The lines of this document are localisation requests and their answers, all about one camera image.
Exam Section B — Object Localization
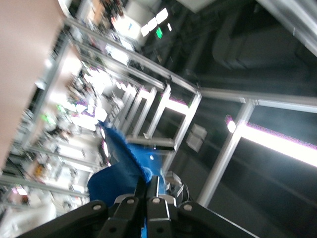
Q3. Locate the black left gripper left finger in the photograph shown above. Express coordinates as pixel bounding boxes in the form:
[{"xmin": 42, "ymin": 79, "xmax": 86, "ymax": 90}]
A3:
[{"xmin": 16, "ymin": 177, "xmax": 146, "ymax": 238}]

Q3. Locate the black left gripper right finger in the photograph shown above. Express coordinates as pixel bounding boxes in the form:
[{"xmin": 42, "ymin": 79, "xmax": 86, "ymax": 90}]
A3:
[{"xmin": 145, "ymin": 175, "xmax": 252, "ymax": 238}]

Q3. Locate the blue microfibre towel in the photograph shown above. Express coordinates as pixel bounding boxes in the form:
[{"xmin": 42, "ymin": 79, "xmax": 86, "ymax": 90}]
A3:
[{"xmin": 87, "ymin": 120, "xmax": 167, "ymax": 238}]

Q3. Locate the bright ceiling light strip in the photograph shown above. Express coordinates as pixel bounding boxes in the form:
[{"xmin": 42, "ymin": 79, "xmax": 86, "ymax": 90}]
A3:
[{"xmin": 226, "ymin": 116, "xmax": 317, "ymax": 167}]

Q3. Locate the aluminium cell frame post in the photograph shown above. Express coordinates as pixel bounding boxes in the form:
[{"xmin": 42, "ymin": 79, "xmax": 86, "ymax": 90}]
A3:
[{"xmin": 197, "ymin": 99, "xmax": 256, "ymax": 207}]

